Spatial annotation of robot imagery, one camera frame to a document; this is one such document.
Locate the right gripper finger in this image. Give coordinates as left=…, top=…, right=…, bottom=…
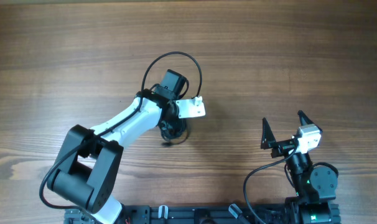
left=297, top=110, right=322, bottom=132
left=261, top=118, right=276, bottom=149

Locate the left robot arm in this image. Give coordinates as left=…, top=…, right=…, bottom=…
left=40, top=70, right=190, bottom=223

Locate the right camera black cable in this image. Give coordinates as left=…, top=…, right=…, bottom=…
left=243, top=146, right=299, bottom=224

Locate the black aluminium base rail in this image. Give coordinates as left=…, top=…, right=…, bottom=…
left=63, top=203, right=342, bottom=224

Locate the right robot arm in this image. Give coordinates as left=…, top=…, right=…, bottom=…
left=261, top=110, right=341, bottom=224

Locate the left camera black cable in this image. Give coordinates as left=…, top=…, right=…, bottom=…
left=39, top=51, right=203, bottom=211

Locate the camera black cable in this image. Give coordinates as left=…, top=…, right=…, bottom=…
left=243, top=146, right=299, bottom=224
left=39, top=51, right=203, bottom=211

